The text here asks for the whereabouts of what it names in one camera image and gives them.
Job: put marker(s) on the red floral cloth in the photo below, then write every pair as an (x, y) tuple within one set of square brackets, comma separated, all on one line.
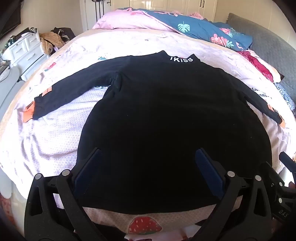
[(256, 62)]

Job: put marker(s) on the black sweater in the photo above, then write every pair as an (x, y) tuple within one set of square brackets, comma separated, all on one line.
[(161, 115)]

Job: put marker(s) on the grey padded headboard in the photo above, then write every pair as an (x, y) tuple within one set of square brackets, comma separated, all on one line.
[(270, 51)]

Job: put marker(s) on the dark hanging item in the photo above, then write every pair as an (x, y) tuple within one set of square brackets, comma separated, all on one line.
[(98, 9)]

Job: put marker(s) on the pink pillow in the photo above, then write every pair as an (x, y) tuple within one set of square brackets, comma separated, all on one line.
[(120, 20)]

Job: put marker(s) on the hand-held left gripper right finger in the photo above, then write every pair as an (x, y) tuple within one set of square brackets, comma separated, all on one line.
[(208, 171)]

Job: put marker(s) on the black television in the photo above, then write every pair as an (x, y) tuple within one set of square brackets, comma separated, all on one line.
[(9, 18)]

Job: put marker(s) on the blue floral quilt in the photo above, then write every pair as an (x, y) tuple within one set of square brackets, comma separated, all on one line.
[(198, 27)]

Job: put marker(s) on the grey chair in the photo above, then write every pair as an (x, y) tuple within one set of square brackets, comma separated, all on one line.
[(11, 78)]

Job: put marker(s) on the black clothes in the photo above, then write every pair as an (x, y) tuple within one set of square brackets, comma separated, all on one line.
[(67, 32)]

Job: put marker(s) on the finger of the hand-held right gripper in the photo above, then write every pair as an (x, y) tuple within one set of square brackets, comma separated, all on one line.
[(272, 173), (288, 162)]

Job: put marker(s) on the white wardrobe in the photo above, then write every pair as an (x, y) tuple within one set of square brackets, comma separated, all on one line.
[(157, 4)]

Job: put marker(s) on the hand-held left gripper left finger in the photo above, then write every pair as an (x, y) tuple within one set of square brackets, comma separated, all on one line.
[(87, 168)]

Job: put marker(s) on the white drawer cabinet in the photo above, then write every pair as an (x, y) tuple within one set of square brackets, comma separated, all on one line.
[(25, 53)]

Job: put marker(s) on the blue white patterned cloth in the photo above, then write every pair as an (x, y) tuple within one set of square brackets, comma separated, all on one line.
[(285, 95)]

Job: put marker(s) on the tan clothes pile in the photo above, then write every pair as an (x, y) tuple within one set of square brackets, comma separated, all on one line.
[(49, 40)]

